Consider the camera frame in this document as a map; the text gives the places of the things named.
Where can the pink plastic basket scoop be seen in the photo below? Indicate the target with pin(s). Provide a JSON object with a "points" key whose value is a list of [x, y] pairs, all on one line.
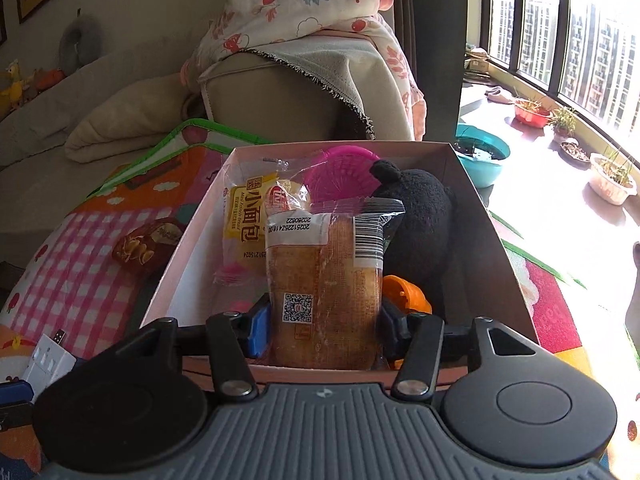
{"points": [[340, 175]]}

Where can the clear bread loaf packet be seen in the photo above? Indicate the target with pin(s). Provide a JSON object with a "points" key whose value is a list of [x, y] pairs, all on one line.
{"points": [[320, 280]]}

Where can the white plant pot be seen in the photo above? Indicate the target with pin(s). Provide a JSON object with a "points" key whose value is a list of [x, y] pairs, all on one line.
{"points": [[610, 185]]}

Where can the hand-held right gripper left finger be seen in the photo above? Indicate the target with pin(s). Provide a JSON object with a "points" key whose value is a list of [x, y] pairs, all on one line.
{"points": [[259, 330]]}

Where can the dark shallow dish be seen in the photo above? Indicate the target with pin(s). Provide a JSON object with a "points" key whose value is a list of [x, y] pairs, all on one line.
{"points": [[575, 152]]}

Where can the red plant pot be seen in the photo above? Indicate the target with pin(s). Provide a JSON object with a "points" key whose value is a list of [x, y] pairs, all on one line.
{"points": [[531, 114]]}

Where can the yellow label bread packet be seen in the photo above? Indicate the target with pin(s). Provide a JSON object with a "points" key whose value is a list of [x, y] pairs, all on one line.
{"points": [[247, 210]]}

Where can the black framed window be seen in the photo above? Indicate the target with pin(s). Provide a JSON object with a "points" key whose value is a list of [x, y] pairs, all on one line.
{"points": [[575, 35]]}

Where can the black plush toy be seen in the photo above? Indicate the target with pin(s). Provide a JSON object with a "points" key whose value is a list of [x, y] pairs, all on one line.
{"points": [[420, 225]]}

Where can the floral printed blanket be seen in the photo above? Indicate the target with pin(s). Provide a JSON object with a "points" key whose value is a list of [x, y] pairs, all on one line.
{"points": [[300, 5]]}

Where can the small potted plant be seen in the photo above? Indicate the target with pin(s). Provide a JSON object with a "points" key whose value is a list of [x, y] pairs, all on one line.
{"points": [[562, 125]]}

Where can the dark curtain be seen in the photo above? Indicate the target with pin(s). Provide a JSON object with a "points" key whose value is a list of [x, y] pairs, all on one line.
{"points": [[430, 35]]}

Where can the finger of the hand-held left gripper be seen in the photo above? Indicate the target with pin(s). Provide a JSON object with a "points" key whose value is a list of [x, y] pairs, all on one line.
{"points": [[15, 395]]}

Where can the grey fringed cloth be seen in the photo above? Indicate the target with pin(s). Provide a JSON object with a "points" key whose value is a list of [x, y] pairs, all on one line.
{"points": [[330, 75]]}

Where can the orange plastic toy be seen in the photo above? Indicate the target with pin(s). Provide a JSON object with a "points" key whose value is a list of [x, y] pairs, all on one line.
{"points": [[407, 295]]}

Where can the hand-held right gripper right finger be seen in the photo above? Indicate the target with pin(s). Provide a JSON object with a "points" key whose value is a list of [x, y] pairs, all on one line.
{"points": [[397, 330]]}

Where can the grey neck pillow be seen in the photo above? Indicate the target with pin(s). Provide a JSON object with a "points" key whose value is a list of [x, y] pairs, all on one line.
{"points": [[75, 40]]}

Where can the brown snack packet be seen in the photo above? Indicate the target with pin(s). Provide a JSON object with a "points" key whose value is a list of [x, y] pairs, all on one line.
{"points": [[142, 247]]}

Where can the pink slipper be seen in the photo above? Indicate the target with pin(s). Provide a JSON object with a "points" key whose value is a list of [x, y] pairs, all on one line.
{"points": [[499, 95]]}

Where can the dark framed wall picture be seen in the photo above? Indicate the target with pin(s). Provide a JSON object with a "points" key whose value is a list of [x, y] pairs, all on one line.
{"points": [[2, 15]]}

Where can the teal plastic basin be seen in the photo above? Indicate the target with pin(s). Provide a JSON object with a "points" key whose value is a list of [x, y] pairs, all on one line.
{"points": [[482, 165]]}

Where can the beige sofa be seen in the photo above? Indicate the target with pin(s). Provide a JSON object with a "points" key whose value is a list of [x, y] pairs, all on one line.
{"points": [[280, 100]]}

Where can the yellow duck plush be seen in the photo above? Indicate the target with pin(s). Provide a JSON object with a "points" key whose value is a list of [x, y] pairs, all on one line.
{"points": [[12, 87]]}

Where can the white power adapter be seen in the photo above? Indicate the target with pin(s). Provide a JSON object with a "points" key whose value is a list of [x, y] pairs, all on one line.
{"points": [[45, 362]]}

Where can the orange plush toy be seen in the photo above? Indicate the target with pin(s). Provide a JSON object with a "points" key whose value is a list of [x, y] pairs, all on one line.
{"points": [[50, 77]]}

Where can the pink cardboard box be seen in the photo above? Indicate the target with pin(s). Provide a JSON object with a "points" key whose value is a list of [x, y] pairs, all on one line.
{"points": [[200, 280]]}

